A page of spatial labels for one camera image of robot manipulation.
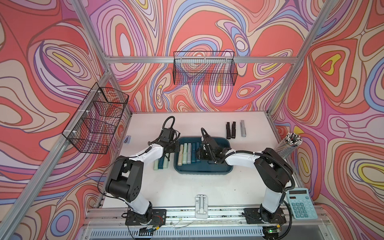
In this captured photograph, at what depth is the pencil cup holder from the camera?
2.74ft

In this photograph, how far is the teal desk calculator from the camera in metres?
0.75

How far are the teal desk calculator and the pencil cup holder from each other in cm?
22

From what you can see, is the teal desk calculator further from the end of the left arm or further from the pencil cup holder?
the end of the left arm
